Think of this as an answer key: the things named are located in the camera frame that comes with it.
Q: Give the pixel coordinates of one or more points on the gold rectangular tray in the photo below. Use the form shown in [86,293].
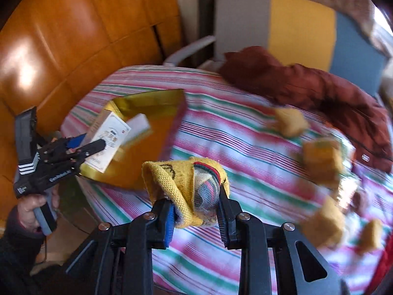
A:
[154,118]

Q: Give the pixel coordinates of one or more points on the grey yellow blue chair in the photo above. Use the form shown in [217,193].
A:
[293,31]

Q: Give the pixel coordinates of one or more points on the striped bed sheet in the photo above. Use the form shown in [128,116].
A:
[234,128]

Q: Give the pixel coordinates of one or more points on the maroon jacket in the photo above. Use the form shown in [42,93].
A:
[349,109]

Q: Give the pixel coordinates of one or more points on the black rolled mat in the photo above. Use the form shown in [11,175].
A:
[206,14]

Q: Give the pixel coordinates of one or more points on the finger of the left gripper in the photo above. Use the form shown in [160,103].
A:
[75,142]
[91,149]

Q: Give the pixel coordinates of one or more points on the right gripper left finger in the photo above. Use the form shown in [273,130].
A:
[163,225]

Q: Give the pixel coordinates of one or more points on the yellow knitted sock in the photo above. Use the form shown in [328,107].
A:
[192,185]

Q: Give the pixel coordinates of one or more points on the orange wooden wardrobe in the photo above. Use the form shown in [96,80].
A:
[53,52]

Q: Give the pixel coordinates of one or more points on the white medicine box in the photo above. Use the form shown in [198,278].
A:
[109,127]

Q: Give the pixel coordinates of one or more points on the yellow sponge block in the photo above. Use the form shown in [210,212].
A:
[325,228]
[290,122]
[371,237]
[322,160]

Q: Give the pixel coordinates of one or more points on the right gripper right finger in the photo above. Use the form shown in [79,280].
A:
[226,213]

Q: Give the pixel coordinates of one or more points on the red cloth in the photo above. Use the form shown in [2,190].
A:
[382,270]

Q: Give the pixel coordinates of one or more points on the left hand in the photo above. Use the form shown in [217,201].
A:
[27,204]

